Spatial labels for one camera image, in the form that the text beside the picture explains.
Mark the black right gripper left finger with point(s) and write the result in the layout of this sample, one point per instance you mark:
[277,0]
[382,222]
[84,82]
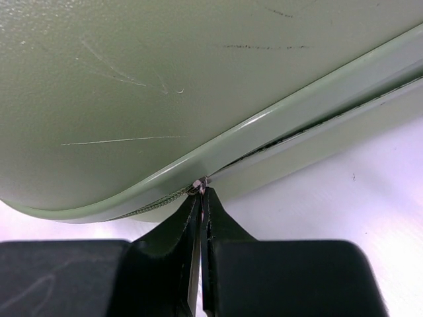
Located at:
[155,275]

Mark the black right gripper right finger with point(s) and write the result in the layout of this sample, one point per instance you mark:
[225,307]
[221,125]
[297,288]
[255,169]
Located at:
[244,276]

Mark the green hard-shell suitcase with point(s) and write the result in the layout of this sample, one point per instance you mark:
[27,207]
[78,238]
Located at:
[114,108]

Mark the suitcase zipper pull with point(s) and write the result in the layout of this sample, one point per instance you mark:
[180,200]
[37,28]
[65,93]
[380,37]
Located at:
[199,186]

